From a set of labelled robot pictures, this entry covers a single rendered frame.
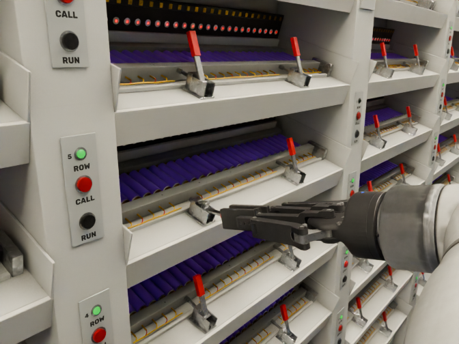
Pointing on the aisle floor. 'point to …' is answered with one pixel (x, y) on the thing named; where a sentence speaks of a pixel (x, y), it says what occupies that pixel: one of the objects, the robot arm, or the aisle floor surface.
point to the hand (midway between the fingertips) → (245, 217)
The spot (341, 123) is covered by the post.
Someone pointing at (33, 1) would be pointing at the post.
